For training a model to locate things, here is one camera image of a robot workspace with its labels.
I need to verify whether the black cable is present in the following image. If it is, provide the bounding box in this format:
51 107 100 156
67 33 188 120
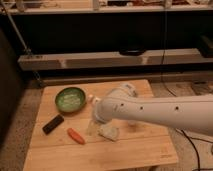
160 9 213 171

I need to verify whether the wooden shelf rack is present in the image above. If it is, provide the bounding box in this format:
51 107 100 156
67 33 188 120
0 0 213 80

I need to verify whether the white sponge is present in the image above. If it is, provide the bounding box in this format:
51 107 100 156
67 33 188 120
98 124 119 141

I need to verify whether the green bowl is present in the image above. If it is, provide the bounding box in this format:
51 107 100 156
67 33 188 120
55 87 86 113

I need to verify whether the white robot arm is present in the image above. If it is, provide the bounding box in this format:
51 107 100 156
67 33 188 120
92 83 213 136

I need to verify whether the clear plastic cup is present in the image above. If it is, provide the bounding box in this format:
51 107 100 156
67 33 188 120
127 120 137 126

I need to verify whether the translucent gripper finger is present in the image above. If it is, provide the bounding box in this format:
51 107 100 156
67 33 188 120
87 120 97 136

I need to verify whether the black remote control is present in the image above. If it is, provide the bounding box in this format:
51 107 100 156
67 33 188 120
42 115 64 134

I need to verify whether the white tube bottle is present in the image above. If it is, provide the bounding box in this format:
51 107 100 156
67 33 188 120
88 94 100 104

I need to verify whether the dark round object on shelf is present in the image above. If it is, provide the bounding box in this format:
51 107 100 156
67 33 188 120
119 47 146 56

